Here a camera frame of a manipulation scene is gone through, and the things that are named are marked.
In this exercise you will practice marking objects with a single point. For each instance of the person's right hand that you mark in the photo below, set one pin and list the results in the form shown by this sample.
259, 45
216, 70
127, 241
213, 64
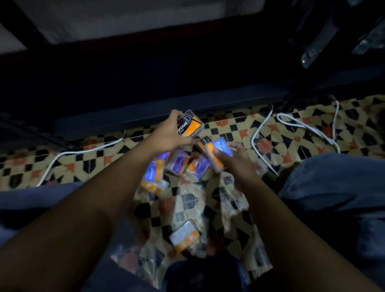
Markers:
240, 168

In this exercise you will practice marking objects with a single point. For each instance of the person's left hand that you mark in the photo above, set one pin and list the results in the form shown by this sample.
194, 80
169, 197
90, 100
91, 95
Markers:
165, 138

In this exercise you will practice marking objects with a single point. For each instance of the black label dental floss box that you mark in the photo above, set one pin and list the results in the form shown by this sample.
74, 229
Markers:
192, 126

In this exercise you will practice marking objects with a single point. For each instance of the blue label dental floss box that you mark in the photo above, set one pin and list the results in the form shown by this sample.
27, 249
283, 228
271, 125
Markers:
218, 149

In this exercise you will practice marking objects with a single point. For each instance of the dark metal shelf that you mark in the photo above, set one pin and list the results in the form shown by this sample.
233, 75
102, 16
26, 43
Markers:
180, 105

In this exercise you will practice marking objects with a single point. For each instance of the pile of dental floss boxes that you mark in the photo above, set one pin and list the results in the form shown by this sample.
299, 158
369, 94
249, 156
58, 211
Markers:
153, 177

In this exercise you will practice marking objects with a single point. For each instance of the person's right forearm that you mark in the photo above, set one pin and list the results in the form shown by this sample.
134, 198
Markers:
294, 240

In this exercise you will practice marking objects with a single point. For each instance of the person's left forearm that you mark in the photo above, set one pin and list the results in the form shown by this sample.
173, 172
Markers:
75, 216

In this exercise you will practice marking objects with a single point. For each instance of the person's right foot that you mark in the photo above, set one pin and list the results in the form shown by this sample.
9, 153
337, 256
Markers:
276, 177

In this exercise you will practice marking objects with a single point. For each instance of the person's right leg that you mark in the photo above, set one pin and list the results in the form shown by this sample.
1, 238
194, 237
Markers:
331, 195

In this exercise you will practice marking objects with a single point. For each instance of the person's leg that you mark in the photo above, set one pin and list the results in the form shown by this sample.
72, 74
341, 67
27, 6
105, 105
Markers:
18, 204
331, 195

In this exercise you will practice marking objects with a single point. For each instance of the person's left leg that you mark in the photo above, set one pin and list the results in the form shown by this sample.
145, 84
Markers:
18, 204

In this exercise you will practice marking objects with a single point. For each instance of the clear plastic bag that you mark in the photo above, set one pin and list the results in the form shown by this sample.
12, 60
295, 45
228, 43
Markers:
192, 204

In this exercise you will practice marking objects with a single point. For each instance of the pack of clear plastic bottles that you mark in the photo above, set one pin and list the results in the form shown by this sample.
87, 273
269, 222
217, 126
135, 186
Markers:
318, 45

